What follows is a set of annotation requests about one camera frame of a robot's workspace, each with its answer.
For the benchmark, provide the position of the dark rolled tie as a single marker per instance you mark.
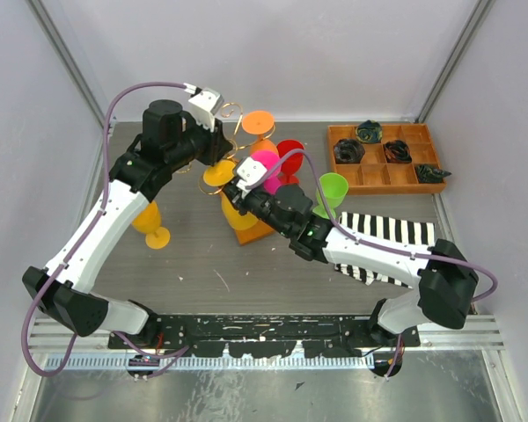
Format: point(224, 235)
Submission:
point(369, 132)
point(430, 174)
point(397, 152)
point(348, 151)

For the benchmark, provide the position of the dark rolled tie right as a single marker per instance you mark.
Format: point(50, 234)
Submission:
point(430, 174)

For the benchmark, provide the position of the dark rolled tie middle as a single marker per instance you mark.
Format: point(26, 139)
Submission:
point(397, 152)

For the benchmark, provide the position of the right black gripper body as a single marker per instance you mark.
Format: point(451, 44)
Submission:
point(255, 204)

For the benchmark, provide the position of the gold wire wine glass rack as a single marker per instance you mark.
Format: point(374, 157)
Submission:
point(241, 141)

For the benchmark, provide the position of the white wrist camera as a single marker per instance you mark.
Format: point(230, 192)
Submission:
point(250, 174)
point(204, 104)

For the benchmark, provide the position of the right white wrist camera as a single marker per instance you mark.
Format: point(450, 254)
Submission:
point(250, 174)

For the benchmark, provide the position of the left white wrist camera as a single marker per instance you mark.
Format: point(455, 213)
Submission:
point(204, 104)

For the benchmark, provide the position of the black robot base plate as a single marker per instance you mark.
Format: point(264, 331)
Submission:
point(262, 336)

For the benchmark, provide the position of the grey slotted cable duct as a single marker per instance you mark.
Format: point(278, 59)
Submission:
point(115, 361)

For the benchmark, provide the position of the orange plastic wine glass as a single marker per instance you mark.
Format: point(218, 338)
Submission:
point(260, 124)

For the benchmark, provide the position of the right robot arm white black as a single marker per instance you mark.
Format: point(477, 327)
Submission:
point(442, 286)

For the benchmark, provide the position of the black white striped cloth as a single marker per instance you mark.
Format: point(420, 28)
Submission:
point(387, 228)

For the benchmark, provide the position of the red plastic wine glass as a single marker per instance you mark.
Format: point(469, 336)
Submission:
point(292, 165)

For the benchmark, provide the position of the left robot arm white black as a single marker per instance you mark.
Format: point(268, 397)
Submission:
point(171, 139)

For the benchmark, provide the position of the magenta plastic wine glass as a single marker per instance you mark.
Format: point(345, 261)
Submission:
point(269, 159)

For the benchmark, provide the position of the yellow wine glass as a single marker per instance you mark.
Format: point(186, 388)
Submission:
point(219, 175)
point(149, 223)

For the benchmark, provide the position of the green plastic wine glass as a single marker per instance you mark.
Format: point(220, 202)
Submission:
point(335, 188)

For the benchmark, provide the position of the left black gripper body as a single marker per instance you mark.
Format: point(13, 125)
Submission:
point(202, 141)

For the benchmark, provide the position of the wooden compartment tray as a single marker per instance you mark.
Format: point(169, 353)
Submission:
point(374, 174)

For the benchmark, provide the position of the dark rolled tie top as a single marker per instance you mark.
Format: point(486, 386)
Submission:
point(369, 132)

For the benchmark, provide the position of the dark rolled tie left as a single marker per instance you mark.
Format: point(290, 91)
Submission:
point(348, 151)

